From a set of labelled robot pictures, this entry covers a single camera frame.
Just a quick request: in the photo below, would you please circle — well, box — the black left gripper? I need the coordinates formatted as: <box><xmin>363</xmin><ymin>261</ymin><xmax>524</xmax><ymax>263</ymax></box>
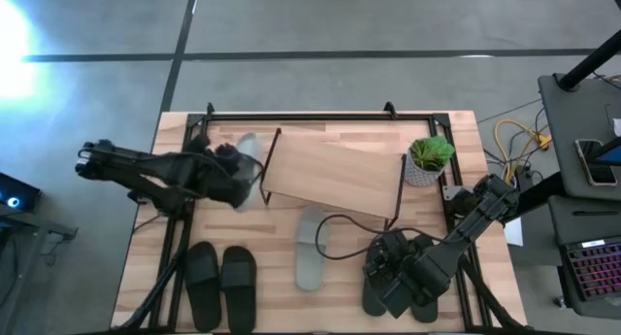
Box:
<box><xmin>186</xmin><ymin>134</ymin><xmax>253</xmax><ymax>211</ymax></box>

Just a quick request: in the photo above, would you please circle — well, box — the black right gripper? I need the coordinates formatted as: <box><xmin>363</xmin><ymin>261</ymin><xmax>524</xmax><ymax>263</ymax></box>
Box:
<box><xmin>363</xmin><ymin>229</ymin><xmax>413</xmax><ymax>285</ymax></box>

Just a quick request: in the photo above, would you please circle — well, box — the grey slide sandal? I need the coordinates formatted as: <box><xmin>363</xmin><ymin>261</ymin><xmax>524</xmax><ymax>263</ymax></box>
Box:
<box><xmin>294</xmin><ymin>206</ymin><xmax>331</xmax><ymax>292</ymax></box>
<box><xmin>233</xmin><ymin>131</ymin><xmax>266</xmax><ymax>214</ymax></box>

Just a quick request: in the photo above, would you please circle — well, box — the black slide sandal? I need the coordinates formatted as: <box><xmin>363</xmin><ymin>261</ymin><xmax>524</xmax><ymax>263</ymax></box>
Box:
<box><xmin>220</xmin><ymin>246</ymin><xmax>258</xmax><ymax>335</ymax></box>
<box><xmin>361</xmin><ymin>242</ymin><xmax>389</xmax><ymax>318</ymax></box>
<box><xmin>409</xmin><ymin>234</ymin><xmax>441</xmax><ymax>324</ymax></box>
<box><xmin>183</xmin><ymin>241</ymin><xmax>223</xmax><ymax>333</ymax></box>

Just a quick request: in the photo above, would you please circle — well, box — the wooden shelf with black legs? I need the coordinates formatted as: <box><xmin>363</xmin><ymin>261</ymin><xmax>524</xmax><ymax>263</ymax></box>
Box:
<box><xmin>259</xmin><ymin>127</ymin><xmax>409</xmax><ymax>232</ymax></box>

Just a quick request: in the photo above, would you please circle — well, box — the green plant in white pot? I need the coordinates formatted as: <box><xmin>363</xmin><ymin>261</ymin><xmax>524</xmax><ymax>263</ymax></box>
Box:
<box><xmin>403</xmin><ymin>134</ymin><xmax>456</xmax><ymax>188</ymax></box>

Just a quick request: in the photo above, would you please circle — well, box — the white paper sheet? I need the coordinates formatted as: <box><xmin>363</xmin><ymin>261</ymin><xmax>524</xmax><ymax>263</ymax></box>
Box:
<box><xmin>503</xmin><ymin>217</ymin><xmax>525</xmax><ymax>248</ymax></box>

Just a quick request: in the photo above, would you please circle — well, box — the black diagonal support bar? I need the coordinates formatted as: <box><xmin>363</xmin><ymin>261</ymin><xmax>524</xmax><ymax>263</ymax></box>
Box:
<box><xmin>504</xmin><ymin>172</ymin><xmax>567</xmax><ymax>224</ymax></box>

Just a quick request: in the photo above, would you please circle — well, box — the grey metal stand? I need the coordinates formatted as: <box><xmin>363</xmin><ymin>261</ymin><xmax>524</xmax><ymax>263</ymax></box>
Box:
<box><xmin>0</xmin><ymin>206</ymin><xmax>79</xmax><ymax>278</ymax></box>

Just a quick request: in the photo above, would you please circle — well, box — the laptop with lit keyboard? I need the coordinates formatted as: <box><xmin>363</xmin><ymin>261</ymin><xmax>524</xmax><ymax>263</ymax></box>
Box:
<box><xmin>557</xmin><ymin>235</ymin><xmax>621</xmax><ymax>321</ymax></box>

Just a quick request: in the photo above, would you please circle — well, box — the black device with blue light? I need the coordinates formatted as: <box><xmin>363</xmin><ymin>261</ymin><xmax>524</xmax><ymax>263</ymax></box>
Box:
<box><xmin>0</xmin><ymin>172</ymin><xmax>43</xmax><ymax>215</ymax></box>

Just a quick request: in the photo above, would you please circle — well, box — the smartphone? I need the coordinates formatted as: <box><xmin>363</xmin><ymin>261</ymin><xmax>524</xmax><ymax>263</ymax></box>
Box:
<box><xmin>574</xmin><ymin>138</ymin><xmax>619</xmax><ymax>187</ymax></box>

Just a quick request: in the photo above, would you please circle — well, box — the grey cart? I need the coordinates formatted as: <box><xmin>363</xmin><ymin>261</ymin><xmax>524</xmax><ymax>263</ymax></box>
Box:
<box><xmin>537</xmin><ymin>72</ymin><xmax>621</xmax><ymax>321</ymax></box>

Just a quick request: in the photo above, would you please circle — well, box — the black pole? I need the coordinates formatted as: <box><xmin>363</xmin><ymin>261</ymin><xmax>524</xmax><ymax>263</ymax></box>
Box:
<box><xmin>556</xmin><ymin>28</ymin><xmax>621</xmax><ymax>92</ymax></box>

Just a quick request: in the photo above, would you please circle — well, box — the black loose cable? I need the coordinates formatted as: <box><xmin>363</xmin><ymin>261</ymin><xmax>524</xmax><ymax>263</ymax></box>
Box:
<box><xmin>313</xmin><ymin>213</ymin><xmax>447</xmax><ymax>261</ymax></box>

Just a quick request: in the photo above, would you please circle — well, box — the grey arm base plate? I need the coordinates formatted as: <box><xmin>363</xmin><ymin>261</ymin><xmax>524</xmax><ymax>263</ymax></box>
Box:
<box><xmin>441</xmin><ymin>184</ymin><xmax>468</xmax><ymax>203</ymax></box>

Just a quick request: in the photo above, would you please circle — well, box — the black metal table frame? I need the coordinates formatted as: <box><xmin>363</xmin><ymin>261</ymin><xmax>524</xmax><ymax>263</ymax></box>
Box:
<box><xmin>114</xmin><ymin>100</ymin><xmax>533</xmax><ymax>335</ymax></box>

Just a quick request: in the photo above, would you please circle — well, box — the thin floor cable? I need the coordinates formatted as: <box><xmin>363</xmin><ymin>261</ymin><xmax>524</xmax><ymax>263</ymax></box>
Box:
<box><xmin>477</xmin><ymin>98</ymin><xmax>542</xmax><ymax>125</ymax></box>

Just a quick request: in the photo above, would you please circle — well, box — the yellow cable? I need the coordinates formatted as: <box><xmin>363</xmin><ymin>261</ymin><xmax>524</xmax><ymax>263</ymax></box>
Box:
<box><xmin>493</xmin><ymin>118</ymin><xmax>553</xmax><ymax>185</ymax></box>

